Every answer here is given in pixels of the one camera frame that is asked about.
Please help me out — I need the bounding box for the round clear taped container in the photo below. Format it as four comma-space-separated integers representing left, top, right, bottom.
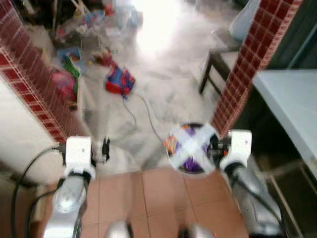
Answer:
166, 122, 219, 175

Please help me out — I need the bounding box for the red and blue backpack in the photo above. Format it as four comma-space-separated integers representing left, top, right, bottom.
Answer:
104, 65, 136, 96

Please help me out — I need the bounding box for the pink children's backpack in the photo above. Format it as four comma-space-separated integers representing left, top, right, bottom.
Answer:
52, 70, 79, 102

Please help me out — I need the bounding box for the grey left robot leg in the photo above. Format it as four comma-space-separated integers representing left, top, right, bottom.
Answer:
105, 221, 133, 238

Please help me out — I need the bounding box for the grey robot leg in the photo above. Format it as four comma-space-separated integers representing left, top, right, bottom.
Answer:
178, 224, 216, 238
105, 221, 133, 238

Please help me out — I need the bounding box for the pink doll toy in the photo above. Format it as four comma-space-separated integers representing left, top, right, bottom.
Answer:
94, 50, 117, 67

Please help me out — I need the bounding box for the dark wooden table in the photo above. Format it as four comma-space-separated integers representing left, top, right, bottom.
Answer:
199, 47, 243, 95

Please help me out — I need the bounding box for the green cloth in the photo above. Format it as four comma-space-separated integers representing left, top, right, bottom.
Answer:
64, 52, 80, 78

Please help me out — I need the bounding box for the grey right robot leg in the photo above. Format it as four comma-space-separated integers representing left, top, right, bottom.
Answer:
178, 224, 216, 238

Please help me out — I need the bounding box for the blue toy bin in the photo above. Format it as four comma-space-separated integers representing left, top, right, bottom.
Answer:
57, 47, 82, 63

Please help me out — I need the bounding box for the white plastic chair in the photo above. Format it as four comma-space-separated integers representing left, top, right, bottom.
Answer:
213, 0, 261, 50

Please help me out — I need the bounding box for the pale blue plastic stool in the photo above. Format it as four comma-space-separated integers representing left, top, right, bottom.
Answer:
116, 0, 142, 28

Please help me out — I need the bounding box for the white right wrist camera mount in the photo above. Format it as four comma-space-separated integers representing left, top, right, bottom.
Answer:
219, 130, 252, 172

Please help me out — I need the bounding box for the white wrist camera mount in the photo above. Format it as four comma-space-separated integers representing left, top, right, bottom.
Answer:
64, 136, 96, 180
219, 130, 252, 172

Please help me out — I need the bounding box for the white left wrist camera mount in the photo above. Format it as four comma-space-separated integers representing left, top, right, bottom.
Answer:
64, 136, 96, 180

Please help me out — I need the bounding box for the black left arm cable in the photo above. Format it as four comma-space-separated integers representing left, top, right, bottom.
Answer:
11, 145, 67, 238

